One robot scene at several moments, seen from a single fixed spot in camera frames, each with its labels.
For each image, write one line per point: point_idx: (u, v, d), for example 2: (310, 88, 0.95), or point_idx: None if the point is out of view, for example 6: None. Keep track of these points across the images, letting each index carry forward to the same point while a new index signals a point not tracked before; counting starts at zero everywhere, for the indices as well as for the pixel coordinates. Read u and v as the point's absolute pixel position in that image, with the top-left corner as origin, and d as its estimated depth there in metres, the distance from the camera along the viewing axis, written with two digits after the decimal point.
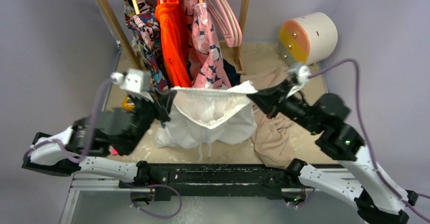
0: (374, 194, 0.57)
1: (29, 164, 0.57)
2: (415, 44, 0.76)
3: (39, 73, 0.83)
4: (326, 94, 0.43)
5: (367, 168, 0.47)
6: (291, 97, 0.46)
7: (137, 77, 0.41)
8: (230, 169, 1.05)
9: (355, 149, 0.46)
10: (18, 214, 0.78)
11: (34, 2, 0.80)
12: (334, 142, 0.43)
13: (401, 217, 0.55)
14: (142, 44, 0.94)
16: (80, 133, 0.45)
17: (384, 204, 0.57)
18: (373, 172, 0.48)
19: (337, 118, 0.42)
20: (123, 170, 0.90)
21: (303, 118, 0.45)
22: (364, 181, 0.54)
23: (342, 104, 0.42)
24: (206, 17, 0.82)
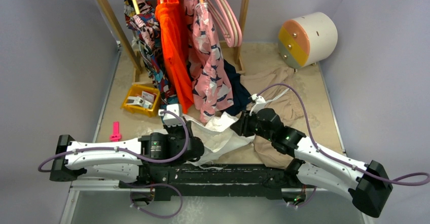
0: (341, 177, 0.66)
1: (64, 167, 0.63)
2: (415, 44, 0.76)
3: (38, 73, 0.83)
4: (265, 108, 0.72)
5: (311, 150, 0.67)
6: (252, 115, 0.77)
7: (176, 107, 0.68)
8: (230, 169, 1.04)
9: (297, 140, 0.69)
10: (18, 214, 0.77)
11: (34, 2, 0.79)
12: (284, 142, 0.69)
13: (360, 183, 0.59)
14: (142, 44, 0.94)
16: (152, 149, 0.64)
17: (351, 182, 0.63)
18: (317, 152, 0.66)
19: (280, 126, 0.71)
20: (126, 171, 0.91)
21: (262, 128, 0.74)
22: (324, 168, 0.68)
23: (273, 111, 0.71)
24: (207, 17, 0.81)
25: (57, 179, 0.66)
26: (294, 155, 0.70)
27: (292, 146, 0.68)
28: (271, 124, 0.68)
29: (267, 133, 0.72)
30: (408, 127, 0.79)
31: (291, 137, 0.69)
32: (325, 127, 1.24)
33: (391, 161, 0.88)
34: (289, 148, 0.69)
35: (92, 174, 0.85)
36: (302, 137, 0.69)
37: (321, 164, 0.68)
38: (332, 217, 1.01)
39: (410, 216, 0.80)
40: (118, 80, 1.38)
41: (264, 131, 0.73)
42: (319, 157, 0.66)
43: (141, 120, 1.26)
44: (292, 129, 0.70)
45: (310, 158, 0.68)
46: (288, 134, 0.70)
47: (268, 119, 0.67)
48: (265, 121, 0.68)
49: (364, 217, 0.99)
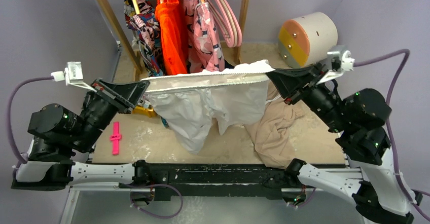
0: (382, 193, 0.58)
1: (19, 184, 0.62)
2: (414, 43, 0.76)
3: (38, 72, 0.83)
4: (369, 94, 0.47)
5: (388, 171, 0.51)
6: (321, 87, 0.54)
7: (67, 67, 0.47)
8: (230, 169, 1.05)
9: (381, 152, 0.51)
10: (18, 214, 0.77)
11: (34, 3, 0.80)
12: (363, 144, 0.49)
13: (407, 219, 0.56)
14: (142, 44, 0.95)
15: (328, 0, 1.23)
16: (36, 142, 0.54)
17: (392, 206, 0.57)
18: (393, 175, 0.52)
19: (378, 120, 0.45)
20: (119, 173, 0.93)
21: (345, 112, 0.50)
22: (378, 179, 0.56)
23: (381, 106, 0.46)
24: (208, 17, 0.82)
25: (46, 189, 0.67)
26: (359, 159, 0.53)
27: (375, 157, 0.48)
28: (375, 122, 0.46)
29: (351, 119, 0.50)
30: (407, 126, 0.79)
31: (379, 143, 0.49)
32: (325, 127, 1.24)
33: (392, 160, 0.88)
34: (369, 154, 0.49)
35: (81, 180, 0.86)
36: (386, 148, 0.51)
37: (383, 183, 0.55)
38: (333, 217, 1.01)
39: None
40: (118, 80, 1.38)
41: (348, 114, 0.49)
42: (392, 182, 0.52)
43: (142, 120, 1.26)
44: (381, 131, 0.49)
45: (369, 166, 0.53)
46: (369, 132, 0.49)
47: (380, 117, 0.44)
48: (355, 105, 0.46)
49: (364, 218, 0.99)
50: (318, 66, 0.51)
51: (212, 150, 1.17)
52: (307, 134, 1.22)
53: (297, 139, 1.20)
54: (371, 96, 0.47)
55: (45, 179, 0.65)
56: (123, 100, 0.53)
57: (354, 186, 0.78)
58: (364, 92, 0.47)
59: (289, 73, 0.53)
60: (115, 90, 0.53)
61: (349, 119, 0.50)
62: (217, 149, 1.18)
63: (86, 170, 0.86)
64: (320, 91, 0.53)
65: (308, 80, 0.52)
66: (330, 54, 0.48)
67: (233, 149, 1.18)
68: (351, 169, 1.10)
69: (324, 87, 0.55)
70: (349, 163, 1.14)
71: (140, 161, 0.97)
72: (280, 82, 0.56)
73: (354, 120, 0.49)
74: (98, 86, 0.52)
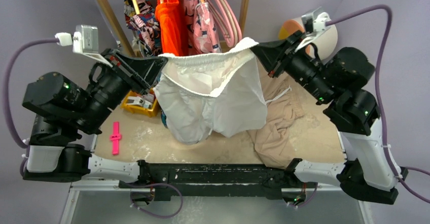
0: (368, 172, 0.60)
1: (32, 175, 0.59)
2: (414, 44, 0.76)
3: (38, 73, 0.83)
4: (346, 53, 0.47)
5: (376, 143, 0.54)
6: (300, 56, 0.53)
7: (77, 35, 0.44)
8: (230, 169, 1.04)
9: (371, 122, 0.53)
10: (18, 214, 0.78)
11: (34, 3, 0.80)
12: (350, 110, 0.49)
13: (392, 193, 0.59)
14: (142, 44, 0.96)
15: (329, 0, 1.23)
16: (37, 121, 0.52)
17: (379, 183, 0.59)
18: (381, 147, 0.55)
19: (359, 77, 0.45)
20: (128, 170, 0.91)
21: (327, 74, 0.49)
22: (365, 153, 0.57)
23: (364, 63, 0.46)
24: (208, 17, 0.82)
25: (62, 180, 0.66)
26: (346, 131, 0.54)
27: (363, 124, 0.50)
28: (359, 81, 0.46)
29: (333, 83, 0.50)
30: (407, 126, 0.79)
31: (368, 111, 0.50)
32: (325, 127, 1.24)
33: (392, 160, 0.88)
34: (356, 118, 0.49)
35: (95, 174, 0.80)
36: (377, 118, 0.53)
37: (370, 156, 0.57)
38: (333, 217, 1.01)
39: (409, 214, 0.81)
40: None
41: (331, 76, 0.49)
42: (378, 152, 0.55)
43: (141, 120, 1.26)
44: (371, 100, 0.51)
45: (356, 138, 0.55)
46: (357, 98, 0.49)
47: (360, 73, 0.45)
48: (334, 64, 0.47)
49: (363, 218, 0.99)
50: (297, 34, 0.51)
51: (212, 150, 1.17)
52: (307, 134, 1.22)
53: (297, 139, 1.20)
54: (352, 54, 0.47)
55: (61, 169, 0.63)
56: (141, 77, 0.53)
57: (339, 168, 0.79)
58: (343, 51, 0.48)
59: (269, 44, 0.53)
60: (132, 66, 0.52)
61: (332, 83, 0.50)
62: (217, 149, 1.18)
63: (101, 163, 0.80)
64: (300, 61, 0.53)
65: (286, 48, 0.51)
66: (305, 17, 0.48)
67: (233, 149, 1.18)
68: None
69: (306, 56, 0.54)
70: None
71: (143, 161, 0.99)
72: (262, 56, 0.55)
73: (336, 83, 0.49)
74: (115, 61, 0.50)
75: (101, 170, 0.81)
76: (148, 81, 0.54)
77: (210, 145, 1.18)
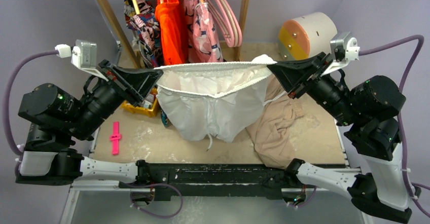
0: (385, 189, 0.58)
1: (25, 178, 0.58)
2: (415, 44, 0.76)
3: (37, 72, 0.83)
4: (376, 82, 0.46)
5: (396, 166, 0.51)
6: (326, 79, 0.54)
7: (77, 50, 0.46)
8: (230, 169, 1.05)
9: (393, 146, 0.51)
10: (18, 214, 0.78)
11: (34, 3, 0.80)
12: (373, 136, 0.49)
13: (406, 214, 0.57)
14: (142, 44, 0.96)
15: (329, 0, 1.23)
16: (33, 129, 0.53)
17: (392, 200, 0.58)
18: (400, 171, 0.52)
19: (390, 108, 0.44)
20: (124, 171, 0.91)
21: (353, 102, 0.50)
22: (384, 175, 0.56)
23: (393, 94, 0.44)
24: (207, 17, 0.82)
25: (54, 183, 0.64)
26: (364, 151, 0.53)
27: (385, 151, 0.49)
28: (388, 112, 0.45)
29: (361, 110, 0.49)
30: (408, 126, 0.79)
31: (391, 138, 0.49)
32: (325, 127, 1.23)
33: None
34: (379, 145, 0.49)
35: (88, 176, 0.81)
36: (399, 143, 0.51)
37: (388, 177, 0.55)
38: (333, 217, 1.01)
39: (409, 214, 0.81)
40: None
41: (356, 103, 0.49)
42: (396, 176, 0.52)
43: (141, 120, 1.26)
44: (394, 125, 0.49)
45: (376, 161, 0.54)
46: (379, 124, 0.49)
47: (393, 105, 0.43)
48: (364, 92, 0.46)
49: (364, 218, 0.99)
50: (320, 57, 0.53)
51: (212, 150, 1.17)
52: (307, 134, 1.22)
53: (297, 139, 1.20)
54: (382, 84, 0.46)
55: (54, 172, 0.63)
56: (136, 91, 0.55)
57: (350, 180, 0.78)
58: (374, 79, 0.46)
59: (291, 66, 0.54)
60: (127, 80, 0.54)
61: (358, 110, 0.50)
62: (217, 149, 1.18)
63: (94, 165, 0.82)
64: (325, 83, 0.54)
65: (311, 72, 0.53)
66: (334, 43, 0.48)
67: (233, 149, 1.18)
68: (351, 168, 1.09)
69: (330, 78, 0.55)
70: (349, 163, 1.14)
71: (142, 161, 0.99)
72: (281, 74, 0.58)
73: (364, 110, 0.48)
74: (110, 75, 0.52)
75: (94, 172, 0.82)
76: (141, 95, 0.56)
77: (210, 145, 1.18)
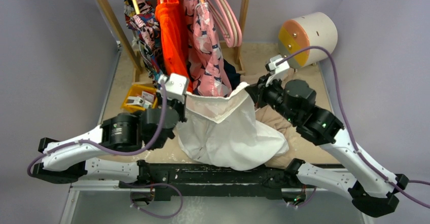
0: (359, 177, 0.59)
1: (41, 171, 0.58)
2: (415, 43, 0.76)
3: (37, 72, 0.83)
4: (293, 81, 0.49)
5: (348, 150, 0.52)
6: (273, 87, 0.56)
7: (182, 81, 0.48)
8: (230, 169, 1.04)
9: (334, 133, 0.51)
10: (18, 214, 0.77)
11: (34, 3, 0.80)
12: (311, 125, 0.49)
13: (389, 200, 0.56)
14: (142, 44, 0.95)
15: None
16: (116, 130, 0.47)
17: (372, 189, 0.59)
18: (355, 154, 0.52)
19: (302, 100, 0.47)
20: (126, 170, 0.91)
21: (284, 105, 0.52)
22: (350, 168, 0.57)
23: (306, 88, 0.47)
24: (208, 17, 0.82)
25: (58, 181, 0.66)
26: (321, 147, 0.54)
27: (328, 138, 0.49)
28: (305, 104, 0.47)
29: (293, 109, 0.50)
30: (408, 127, 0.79)
31: (326, 123, 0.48)
32: None
33: (392, 160, 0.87)
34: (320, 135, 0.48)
35: (92, 175, 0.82)
36: (338, 127, 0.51)
37: (351, 166, 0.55)
38: (333, 217, 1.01)
39: (411, 214, 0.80)
40: (118, 81, 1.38)
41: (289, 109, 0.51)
42: (355, 160, 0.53)
43: None
44: (323, 111, 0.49)
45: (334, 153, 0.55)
46: (320, 116, 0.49)
47: (302, 96, 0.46)
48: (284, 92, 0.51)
49: (364, 217, 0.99)
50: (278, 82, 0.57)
51: None
52: None
53: (297, 139, 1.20)
54: (298, 83, 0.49)
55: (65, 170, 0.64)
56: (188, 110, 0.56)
57: (351, 180, 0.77)
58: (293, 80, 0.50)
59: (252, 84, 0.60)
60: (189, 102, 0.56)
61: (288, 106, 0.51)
62: None
63: (99, 164, 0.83)
64: (273, 91, 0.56)
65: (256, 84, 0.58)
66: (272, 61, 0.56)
67: None
68: None
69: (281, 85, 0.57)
70: None
71: (142, 161, 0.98)
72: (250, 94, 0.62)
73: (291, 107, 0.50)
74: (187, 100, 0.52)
75: (99, 171, 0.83)
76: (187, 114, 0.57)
77: None
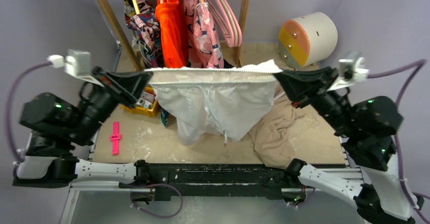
0: (385, 197, 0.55)
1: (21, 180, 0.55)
2: (415, 43, 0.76)
3: (37, 72, 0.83)
4: (380, 98, 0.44)
5: (393, 177, 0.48)
6: (330, 91, 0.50)
7: (71, 60, 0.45)
8: (230, 169, 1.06)
9: (382, 145, 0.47)
10: (17, 214, 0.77)
11: (34, 3, 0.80)
12: (372, 151, 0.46)
13: (410, 223, 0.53)
14: (142, 44, 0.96)
15: None
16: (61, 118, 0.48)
17: (392, 209, 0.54)
18: (398, 181, 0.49)
19: (389, 128, 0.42)
20: (121, 172, 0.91)
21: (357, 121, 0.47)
22: (381, 187, 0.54)
23: (394, 114, 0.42)
24: (208, 17, 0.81)
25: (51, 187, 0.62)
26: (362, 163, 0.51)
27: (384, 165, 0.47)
28: (385, 130, 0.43)
29: (361, 126, 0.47)
30: None
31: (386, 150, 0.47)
32: (325, 127, 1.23)
33: None
34: (376, 160, 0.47)
35: (84, 178, 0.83)
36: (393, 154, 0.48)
37: (386, 187, 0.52)
38: (332, 217, 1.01)
39: None
40: None
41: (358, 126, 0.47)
42: (394, 185, 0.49)
43: (142, 120, 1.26)
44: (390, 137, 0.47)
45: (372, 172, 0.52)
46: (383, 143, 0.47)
47: (393, 125, 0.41)
48: (367, 111, 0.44)
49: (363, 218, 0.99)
50: (329, 72, 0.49)
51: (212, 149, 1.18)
52: (307, 135, 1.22)
53: (297, 139, 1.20)
54: (385, 103, 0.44)
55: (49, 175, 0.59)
56: (129, 94, 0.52)
57: (356, 188, 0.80)
58: (379, 100, 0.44)
59: (297, 77, 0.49)
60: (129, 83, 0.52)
61: (360, 126, 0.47)
62: (217, 149, 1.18)
63: (90, 168, 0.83)
64: (329, 97, 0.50)
65: (316, 85, 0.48)
66: (344, 62, 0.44)
67: (233, 149, 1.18)
68: (351, 169, 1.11)
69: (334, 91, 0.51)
70: (349, 163, 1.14)
71: (141, 161, 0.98)
72: (286, 83, 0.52)
73: (364, 127, 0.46)
74: (105, 81, 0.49)
75: (90, 174, 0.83)
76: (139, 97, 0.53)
77: (210, 145, 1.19)
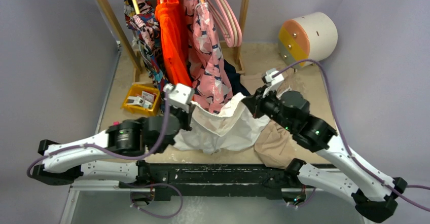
0: (356, 181, 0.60)
1: (42, 173, 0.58)
2: (415, 43, 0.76)
3: (37, 72, 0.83)
4: (289, 93, 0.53)
5: (341, 154, 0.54)
6: (267, 98, 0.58)
7: (186, 91, 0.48)
8: (230, 169, 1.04)
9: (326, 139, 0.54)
10: (18, 213, 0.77)
11: (34, 4, 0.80)
12: (306, 133, 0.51)
13: (387, 202, 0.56)
14: (142, 44, 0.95)
15: None
16: (122, 137, 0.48)
17: (370, 193, 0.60)
18: (349, 158, 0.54)
19: (297, 110, 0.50)
20: (124, 171, 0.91)
21: (281, 115, 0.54)
22: (345, 171, 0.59)
23: (300, 100, 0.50)
24: (208, 17, 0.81)
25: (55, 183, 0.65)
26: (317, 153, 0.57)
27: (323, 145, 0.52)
28: (299, 113, 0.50)
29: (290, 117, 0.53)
30: (407, 127, 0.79)
31: (319, 131, 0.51)
32: None
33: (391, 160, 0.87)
34: (316, 143, 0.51)
35: (89, 176, 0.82)
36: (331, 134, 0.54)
37: (348, 170, 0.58)
38: (332, 217, 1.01)
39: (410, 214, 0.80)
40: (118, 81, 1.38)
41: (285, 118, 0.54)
42: (349, 164, 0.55)
43: None
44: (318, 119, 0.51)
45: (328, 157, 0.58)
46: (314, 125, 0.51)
47: (297, 106, 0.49)
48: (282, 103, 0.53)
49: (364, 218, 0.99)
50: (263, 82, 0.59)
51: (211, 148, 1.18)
52: None
53: None
54: (293, 97, 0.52)
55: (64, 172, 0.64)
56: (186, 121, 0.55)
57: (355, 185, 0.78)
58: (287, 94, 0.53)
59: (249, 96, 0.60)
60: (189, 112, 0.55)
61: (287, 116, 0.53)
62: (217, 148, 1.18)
63: (95, 165, 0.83)
64: (270, 102, 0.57)
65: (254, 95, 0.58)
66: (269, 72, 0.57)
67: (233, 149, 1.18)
68: None
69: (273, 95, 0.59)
70: None
71: (142, 161, 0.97)
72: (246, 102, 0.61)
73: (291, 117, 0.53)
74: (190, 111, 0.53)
75: (95, 172, 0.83)
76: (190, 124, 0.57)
77: None
